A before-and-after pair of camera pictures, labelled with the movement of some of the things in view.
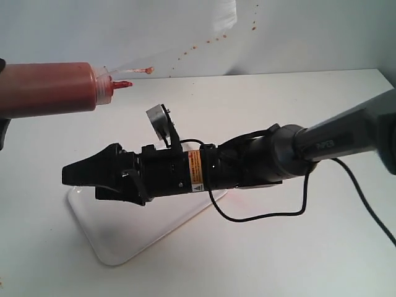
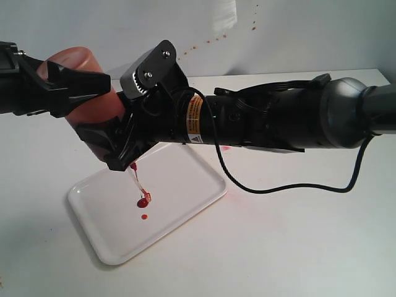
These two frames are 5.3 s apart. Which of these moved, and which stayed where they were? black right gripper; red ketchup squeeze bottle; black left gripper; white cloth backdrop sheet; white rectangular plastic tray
Moved: black right gripper; red ketchup squeeze bottle; black left gripper
Stayed: white rectangular plastic tray; white cloth backdrop sheet
